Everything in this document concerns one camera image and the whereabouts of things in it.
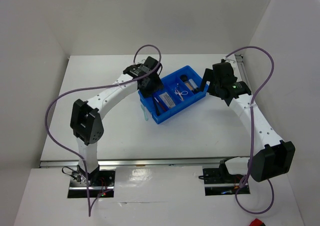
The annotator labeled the black makeup brush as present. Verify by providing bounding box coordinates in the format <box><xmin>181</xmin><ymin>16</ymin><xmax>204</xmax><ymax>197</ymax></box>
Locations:
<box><xmin>152</xmin><ymin>94</ymin><xmax>167</xmax><ymax>112</ymax></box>

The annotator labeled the brown hair clip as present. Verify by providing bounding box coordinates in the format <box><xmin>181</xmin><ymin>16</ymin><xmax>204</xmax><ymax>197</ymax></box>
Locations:
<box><xmin>176</xmin><ymin>90</ymin><xmax>184</xmax><ymax>101</ymax></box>

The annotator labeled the aluminium side rail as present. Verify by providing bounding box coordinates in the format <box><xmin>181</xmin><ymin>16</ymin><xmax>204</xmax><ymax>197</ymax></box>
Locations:
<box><xmin>234</xmin><ymin>54</ymin><xmax>252</xmax><ymax>90</ymax></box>

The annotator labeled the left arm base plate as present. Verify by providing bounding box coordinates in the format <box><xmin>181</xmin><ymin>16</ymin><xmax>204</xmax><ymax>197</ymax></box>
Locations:
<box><xmin>64</xmin><ymin>169</ymin><xmax>116</xmax><ymax>199</ymax></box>

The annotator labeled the black round jar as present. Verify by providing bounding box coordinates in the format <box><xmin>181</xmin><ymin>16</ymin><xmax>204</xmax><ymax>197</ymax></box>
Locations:
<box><xmin>180</xmin><ymin>74</ymin><xmax>189</xmax><ymax>83</ymax></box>

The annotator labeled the false eyelash packet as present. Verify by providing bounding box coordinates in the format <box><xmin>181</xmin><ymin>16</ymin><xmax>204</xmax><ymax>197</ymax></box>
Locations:
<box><xmin>159</xmin><ymin>92</ymin><xmax>176</xmax><ymax>109</ymax></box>

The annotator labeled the clear plastic tube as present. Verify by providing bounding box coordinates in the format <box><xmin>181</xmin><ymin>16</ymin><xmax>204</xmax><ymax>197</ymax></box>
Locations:
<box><xmin>188</xmin><ymin>79</ymin><xmax>200</xmax><ymax>94</ymax></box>

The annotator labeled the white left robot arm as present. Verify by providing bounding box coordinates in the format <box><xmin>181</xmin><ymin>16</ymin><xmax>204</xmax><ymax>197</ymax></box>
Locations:
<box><xmin>70</xmin><ymin>56</ymin><xmax>164</xmax><ymax>186</ymax></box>

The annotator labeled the beige foundation bottle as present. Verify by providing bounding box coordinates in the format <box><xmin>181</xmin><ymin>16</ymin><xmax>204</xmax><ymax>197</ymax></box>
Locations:
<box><xmin>184</xmin><ymin>81</ymin><xmax>194</xmax><ymax>91</ymax></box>

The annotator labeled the gold green mascara tube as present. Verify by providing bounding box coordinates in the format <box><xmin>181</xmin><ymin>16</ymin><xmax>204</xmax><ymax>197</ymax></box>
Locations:
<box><xmin>153</xmin><ymin>98</ymin><xmax>161</xmax><ymax>116</ymax></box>

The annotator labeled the red black object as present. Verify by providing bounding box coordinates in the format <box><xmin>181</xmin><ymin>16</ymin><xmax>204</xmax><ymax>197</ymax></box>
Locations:
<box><xmin>249</xmin><ymin>219</ymin><xmax>266</xmax><ymax>226</ymax></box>

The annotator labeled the white loop hair tool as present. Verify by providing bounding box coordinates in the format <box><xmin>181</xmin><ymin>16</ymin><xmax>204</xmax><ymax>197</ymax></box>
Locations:
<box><xmin>180</xmin><ymin>90</ymin><xmax>188</xmax><ymax>96</ymax></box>

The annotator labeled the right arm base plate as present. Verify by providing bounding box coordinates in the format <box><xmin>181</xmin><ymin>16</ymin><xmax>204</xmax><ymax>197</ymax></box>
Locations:
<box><xmin>198</xmin><ymin>168</ymin><xmax>243</xmax><ymax>196</ymax></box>

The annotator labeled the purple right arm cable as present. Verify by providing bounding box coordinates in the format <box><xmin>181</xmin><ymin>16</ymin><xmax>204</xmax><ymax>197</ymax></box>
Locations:
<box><xmin>223</xmin><ymin>45</ymin><xmax>275</xmax><ymax>214</ymax></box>

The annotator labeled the blue compartment tray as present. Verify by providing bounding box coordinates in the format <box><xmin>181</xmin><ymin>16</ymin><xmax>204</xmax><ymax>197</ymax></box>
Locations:
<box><xmin>138</xmin><ymin>65</ymin><xmax>206</xmax><ymax>124</ymax></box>

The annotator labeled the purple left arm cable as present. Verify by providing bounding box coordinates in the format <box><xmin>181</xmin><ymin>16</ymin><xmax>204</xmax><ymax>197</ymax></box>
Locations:
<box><xmin>44</xmin><ymin>44</ymin><xmax>162</xmax><ymax>217</ymax></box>

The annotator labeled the mint green spatula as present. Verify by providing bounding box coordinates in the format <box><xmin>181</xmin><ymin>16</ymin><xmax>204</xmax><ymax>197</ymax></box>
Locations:
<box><xmin>140</xmin><ymin>104</ymin><xmax>149</xmax><ymax>121</ymax></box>

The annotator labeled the aluminium front rail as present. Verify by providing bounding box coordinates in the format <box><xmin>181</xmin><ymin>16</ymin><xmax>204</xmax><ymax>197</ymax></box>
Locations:
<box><xmin>39</xmin><ymin>157</ymin><xmax>234</xmax><ymax>168</ymax></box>

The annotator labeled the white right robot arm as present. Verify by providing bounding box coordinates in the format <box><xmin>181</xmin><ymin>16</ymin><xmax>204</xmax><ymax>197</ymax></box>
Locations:
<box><xmin>200</xmin><ymin>62</ymin><xmax>296</xmax><ymax>182</ymax></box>

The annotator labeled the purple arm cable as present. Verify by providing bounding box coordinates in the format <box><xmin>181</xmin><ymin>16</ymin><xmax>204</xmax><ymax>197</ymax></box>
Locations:
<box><xmin>44</xmin><ymin>44</ymin><xmax>162</xmax><ymax>217</ymax></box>
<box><xmin>223</xmin><ymin>45</ymin><xmax>275</xmax><ymax>214</ymax></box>

